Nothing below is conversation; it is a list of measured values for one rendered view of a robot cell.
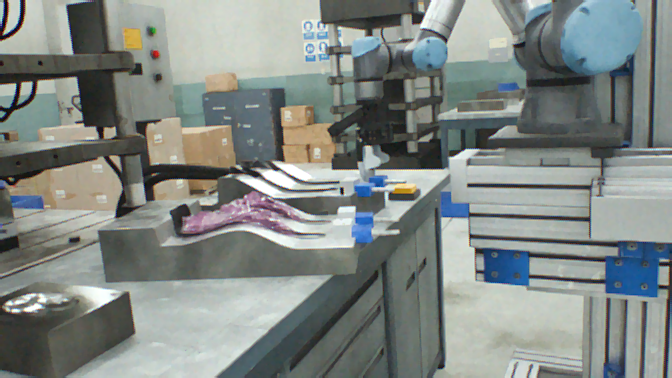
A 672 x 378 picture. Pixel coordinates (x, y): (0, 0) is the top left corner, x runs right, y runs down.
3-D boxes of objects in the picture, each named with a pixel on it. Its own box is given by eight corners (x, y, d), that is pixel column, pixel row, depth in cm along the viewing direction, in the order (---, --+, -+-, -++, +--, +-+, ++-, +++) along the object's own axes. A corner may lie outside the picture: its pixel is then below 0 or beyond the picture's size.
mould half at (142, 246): (362, 236, 132) (359, 190, 130) (355, 274, 106) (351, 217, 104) (158, 245, 137) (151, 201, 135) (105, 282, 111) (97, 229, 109)
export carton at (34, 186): (81, 196, 605) (75, 159, 598) (46, 206, 565) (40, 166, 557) (41, 195, 630) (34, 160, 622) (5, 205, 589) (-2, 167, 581)
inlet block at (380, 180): (408, 189, 149) (407, 169, 148) (403, 193, 145) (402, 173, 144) (362, 189, 154) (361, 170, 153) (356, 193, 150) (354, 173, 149)
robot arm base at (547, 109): (602, 124, 111) (602, 73, 109) (599, 133, 97) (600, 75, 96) (523, 126, 117) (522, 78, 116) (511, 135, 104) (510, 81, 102)
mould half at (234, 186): (385, 207, 159) (383, 159, 157) (352, 232, 136) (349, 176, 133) (235, 204, 178) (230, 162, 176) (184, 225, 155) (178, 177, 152)
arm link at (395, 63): (435, 71, 143) (396, 74, 139) (416, 73, 153) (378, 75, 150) (434, 39, 141) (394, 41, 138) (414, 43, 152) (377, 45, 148)
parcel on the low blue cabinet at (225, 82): (239, 90, 872) (238, 72, 867) (227, 91, 842) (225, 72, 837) (217, 92, 889) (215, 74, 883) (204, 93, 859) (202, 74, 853)
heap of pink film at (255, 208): (308, 217, 128) (306, 184, 127) (296, 239, 111) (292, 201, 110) (199, 223, 131) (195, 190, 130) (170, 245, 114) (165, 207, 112)
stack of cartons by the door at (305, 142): (344, 159, 839) (340, 103, 823) (335, 163, 810) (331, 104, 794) (293, 160, 872) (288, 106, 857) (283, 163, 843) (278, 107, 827)
